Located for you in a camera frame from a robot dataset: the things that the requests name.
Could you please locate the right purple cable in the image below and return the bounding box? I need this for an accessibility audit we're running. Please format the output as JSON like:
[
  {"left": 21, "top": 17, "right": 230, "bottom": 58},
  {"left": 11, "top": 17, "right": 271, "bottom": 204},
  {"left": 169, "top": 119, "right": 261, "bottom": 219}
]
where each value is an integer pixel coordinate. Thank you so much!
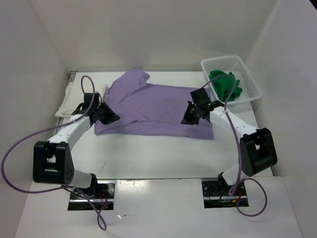
[{"left": 198, "top": 75, "right": 268, "bottom": 217}]

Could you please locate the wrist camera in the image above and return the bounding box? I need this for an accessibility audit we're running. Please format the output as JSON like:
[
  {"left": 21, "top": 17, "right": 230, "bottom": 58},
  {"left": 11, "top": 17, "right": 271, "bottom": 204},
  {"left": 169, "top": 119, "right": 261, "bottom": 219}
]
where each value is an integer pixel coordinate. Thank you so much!
[
  {"left": 82, "top": 92, "right": 101, "bottom": 110},
  {"left": 190, "top": 88, "right": 211, "bottom": 105}
]

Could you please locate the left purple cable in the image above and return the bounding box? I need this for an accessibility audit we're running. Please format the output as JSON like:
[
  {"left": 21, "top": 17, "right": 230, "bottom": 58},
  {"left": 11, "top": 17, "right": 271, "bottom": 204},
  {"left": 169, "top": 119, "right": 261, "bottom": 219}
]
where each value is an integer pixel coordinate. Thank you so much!
[{"left": 1, "top": 75, "right": 111, "bottom": 231}]

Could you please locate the white plastic basket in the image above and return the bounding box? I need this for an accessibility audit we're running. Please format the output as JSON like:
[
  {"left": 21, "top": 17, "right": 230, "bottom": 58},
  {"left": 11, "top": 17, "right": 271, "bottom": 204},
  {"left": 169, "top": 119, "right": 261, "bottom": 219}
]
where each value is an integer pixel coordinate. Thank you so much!
[{"left": 201, "top": 55, "right": 263, "bottom": 105}]

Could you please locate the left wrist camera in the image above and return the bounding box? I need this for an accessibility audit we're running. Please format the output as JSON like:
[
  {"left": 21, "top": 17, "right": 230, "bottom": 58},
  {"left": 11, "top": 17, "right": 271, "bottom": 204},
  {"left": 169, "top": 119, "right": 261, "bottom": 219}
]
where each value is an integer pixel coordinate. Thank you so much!
[{"left": 82, "top": 92, "right": 101, "bottom": 110}]

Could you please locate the green shirt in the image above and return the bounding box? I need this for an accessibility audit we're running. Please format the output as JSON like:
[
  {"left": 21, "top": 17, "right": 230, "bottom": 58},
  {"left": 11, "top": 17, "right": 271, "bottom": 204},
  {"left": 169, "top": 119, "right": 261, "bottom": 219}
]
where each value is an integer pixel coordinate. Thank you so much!
[{"left": 209, "top": 70, "right": 243, "bottom": 102}]

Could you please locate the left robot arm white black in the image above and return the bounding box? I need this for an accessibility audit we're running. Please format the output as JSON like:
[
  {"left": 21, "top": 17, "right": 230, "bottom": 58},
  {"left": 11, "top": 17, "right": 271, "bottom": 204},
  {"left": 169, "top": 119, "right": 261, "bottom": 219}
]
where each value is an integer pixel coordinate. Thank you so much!
[{"left": 33, "top": 103, "right": 120, "bottom": 198}]

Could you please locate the purple cable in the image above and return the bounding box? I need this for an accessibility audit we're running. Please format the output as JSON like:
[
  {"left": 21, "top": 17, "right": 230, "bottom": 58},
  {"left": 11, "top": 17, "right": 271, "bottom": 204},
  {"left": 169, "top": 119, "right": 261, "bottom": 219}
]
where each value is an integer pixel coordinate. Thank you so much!
[
  {"left": 1, "top": 75, "right": 111, "bottom": 231},
  {"left": 198, "top": 75, "right": 268, "bottom": 217}
]

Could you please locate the purple shirt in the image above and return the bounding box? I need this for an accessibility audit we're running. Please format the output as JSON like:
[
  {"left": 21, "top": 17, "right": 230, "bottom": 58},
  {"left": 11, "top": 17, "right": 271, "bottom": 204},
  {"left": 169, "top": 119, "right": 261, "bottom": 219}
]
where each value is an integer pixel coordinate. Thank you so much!
[{"left": 95, "top": 68, "right": 213, "bottom": 140}]

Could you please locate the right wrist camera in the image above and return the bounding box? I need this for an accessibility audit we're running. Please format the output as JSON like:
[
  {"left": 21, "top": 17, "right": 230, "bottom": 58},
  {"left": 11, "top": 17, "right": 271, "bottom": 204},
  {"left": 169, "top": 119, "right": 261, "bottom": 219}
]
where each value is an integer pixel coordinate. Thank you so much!
[{"left": 190, "top": 88, "right": 211, "bottom": 105}]

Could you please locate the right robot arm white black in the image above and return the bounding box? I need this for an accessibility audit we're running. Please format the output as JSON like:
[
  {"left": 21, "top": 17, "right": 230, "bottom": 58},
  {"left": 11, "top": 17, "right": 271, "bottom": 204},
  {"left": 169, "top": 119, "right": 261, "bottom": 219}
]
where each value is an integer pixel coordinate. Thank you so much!
[{"left": 181, "top": 101, "right": 277, "bottom": 195}]

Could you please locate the aluminium table edge rail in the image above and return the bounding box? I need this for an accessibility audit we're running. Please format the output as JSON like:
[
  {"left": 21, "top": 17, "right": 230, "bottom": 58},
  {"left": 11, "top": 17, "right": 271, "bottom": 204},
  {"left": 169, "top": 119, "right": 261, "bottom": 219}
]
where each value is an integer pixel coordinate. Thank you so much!
[{"left": 58, "top": 71, "right": 78, "bottom": 124}]

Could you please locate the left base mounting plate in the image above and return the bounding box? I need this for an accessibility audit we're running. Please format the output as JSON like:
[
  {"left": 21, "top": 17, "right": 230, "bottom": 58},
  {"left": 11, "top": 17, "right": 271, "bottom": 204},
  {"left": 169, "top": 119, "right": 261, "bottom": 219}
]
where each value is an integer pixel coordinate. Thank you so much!
[{"left": 67, "top": 180, "right": 115, "bottom": 211}]

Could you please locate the white t shirt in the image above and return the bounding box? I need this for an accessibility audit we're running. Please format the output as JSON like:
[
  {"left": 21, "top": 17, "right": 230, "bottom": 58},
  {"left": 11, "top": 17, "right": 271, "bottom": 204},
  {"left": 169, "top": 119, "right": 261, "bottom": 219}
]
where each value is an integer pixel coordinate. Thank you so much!
[{"left": 55, "top": 79, "right": 108, "bottom": 118}]

